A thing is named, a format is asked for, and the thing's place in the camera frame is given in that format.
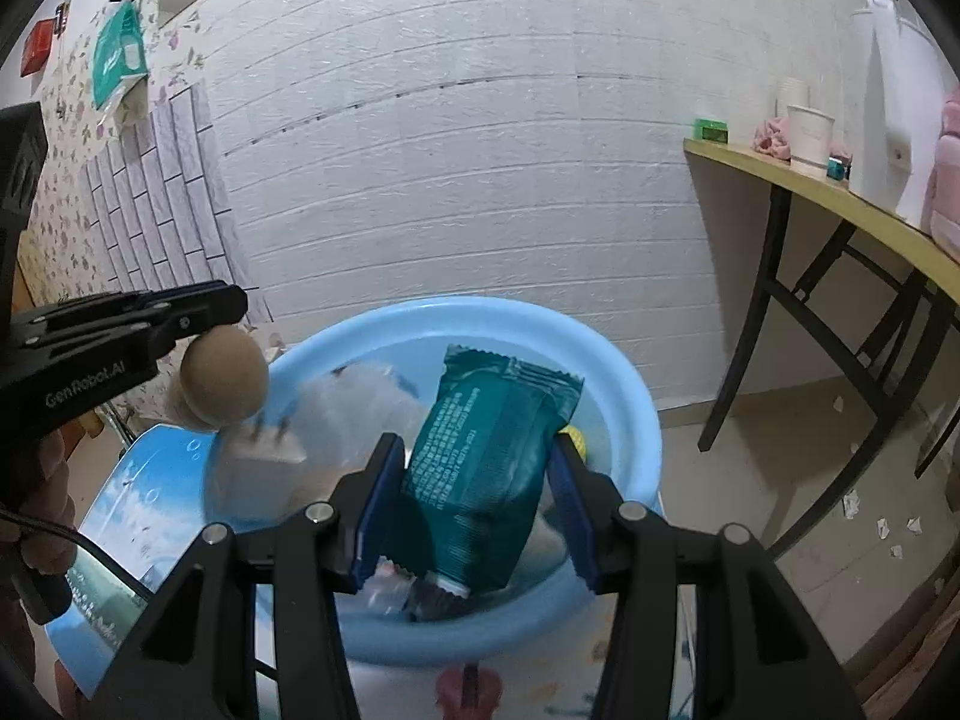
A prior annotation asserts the green small box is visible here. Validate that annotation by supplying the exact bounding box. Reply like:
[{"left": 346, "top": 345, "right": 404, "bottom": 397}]
[{"left": 693, "top": 117, "right": 729, "bottom": 143}]

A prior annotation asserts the pink small object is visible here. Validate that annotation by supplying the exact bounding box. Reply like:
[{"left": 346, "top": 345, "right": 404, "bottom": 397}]
[{"left": 752, "top": 117, "right": 791, "bottom": 163}]

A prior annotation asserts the white paper cup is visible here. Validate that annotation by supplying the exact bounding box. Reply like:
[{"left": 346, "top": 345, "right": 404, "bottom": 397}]
[{"left": 786, "top": 104, "right": 835, "bottom": 177}]

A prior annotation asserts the teal hanging package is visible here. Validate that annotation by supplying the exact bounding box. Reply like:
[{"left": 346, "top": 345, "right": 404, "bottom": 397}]
[{"left": 91, "top": 0, "right": 148, "bottom": 112}]

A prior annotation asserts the red wall item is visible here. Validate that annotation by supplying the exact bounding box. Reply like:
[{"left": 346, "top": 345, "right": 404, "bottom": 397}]
[{"left": 20, "top": 18, "right": 57, "bottom": 78}]

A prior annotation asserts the white electric kettle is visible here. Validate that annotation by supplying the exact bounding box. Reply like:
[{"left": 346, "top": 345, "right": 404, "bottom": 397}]
[{"left": 844, "top": 0, "right": 949, "bottom": 232}]

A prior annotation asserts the yellow white plush toy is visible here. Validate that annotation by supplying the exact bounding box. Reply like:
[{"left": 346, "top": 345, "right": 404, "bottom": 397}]
[{"left": 560, "top": 424, "right": 587, "bottom": 461}]

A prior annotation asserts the dark teal snack packet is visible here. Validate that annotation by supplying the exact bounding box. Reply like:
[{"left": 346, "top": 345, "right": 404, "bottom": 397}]
[{"left": 386, "top": 344, "right": 584, "bottom": 595}]

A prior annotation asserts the white charger block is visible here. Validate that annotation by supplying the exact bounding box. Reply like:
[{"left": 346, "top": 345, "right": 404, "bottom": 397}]
[{"left": 212, "top": 422, "right": 308, "bottom": 520}]

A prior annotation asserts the pink lunch jar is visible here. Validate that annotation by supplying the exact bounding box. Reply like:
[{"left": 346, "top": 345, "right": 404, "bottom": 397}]
[{"left": 928, "top": 89, "right": 960, "bottom": 262}]

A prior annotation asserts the light blue plastic basin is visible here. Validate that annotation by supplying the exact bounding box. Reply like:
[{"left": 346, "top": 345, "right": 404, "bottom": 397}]
[{"left": 203, "top": 296, "right": 662, "bottom": 667}]

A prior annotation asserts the wooden side table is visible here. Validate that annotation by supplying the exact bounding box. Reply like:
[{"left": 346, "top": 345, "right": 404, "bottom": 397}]
[{"left": 683, "top": 138, "right": 958, "bottom": 557}]

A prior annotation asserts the person left hand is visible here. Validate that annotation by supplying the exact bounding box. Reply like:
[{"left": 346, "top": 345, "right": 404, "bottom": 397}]
[{"left": 2, "top": 431, "right": 76, "bottom": 575}]

